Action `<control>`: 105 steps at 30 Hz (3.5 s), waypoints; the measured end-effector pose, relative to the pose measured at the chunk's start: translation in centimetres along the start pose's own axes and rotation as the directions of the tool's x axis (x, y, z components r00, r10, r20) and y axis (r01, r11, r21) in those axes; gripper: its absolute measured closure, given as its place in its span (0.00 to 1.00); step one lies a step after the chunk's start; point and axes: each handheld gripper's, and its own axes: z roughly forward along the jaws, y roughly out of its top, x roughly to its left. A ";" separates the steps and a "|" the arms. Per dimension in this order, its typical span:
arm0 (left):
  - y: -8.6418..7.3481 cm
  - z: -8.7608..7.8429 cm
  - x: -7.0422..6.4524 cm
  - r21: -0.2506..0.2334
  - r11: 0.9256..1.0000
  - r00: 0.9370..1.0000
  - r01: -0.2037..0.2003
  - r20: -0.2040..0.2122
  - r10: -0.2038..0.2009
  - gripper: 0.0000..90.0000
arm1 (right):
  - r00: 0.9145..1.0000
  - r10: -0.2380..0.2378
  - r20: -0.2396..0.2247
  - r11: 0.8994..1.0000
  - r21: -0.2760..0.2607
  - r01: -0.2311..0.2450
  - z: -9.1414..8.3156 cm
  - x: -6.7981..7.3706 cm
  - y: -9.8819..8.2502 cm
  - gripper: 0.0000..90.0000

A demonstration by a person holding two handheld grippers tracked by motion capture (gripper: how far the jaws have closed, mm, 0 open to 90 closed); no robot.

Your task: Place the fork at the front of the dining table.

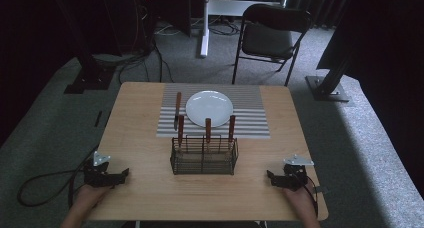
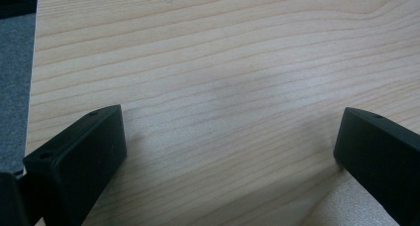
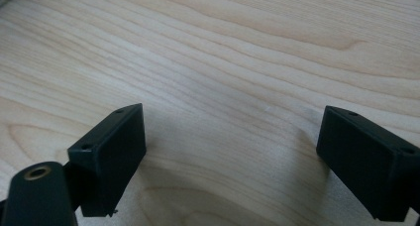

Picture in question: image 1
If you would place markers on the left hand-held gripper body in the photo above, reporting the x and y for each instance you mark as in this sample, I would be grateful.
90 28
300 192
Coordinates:
97 175

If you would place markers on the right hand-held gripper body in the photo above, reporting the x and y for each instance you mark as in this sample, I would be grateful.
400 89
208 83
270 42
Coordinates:
294 175

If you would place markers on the person's left hand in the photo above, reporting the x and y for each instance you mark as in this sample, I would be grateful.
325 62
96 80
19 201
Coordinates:
90 194

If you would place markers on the person's right hand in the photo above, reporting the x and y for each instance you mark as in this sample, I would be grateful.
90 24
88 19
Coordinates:
300 198

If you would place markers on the small grey tag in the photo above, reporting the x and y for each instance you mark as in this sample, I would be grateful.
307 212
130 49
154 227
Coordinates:
321 189

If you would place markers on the small black floor strip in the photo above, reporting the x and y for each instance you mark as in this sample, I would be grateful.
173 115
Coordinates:
98 118

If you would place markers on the grey striped placemat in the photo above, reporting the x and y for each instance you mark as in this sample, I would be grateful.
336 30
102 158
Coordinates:
250 121

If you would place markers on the white round plate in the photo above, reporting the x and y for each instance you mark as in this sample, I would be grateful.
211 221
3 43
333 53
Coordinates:
209 108

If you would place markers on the black stand with grey base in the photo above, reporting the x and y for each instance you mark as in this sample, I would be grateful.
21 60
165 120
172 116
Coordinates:
328 88

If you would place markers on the black folding chair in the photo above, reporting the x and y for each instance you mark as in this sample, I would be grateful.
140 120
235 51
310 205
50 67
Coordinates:
266 38

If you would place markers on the black stand with base plate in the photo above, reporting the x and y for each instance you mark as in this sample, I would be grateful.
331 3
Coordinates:
90 78

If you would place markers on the white desk frame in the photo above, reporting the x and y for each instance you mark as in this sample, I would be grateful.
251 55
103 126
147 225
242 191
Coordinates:
206 28

